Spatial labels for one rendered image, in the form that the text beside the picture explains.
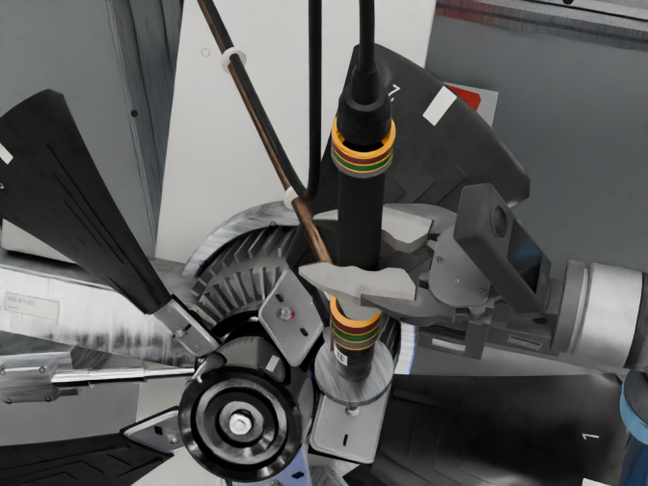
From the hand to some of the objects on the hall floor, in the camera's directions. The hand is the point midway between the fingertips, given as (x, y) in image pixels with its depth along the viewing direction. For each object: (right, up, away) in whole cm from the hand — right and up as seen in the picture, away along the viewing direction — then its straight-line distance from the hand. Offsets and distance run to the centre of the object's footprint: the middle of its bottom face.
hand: (322, 242), depth 109 cm
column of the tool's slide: (-24, -22, +161) cm, 164 cm away
